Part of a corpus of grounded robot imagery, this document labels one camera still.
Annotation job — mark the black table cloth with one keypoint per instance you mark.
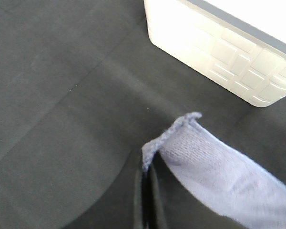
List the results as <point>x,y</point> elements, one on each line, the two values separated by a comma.
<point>81,89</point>

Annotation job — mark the grey-blue microfibre towel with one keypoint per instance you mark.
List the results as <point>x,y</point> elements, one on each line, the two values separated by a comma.
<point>225,180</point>

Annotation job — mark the white basket with grey rim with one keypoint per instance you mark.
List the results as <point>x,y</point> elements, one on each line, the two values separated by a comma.
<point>239,44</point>

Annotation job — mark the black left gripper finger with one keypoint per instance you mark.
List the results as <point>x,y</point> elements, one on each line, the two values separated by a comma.
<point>148,204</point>

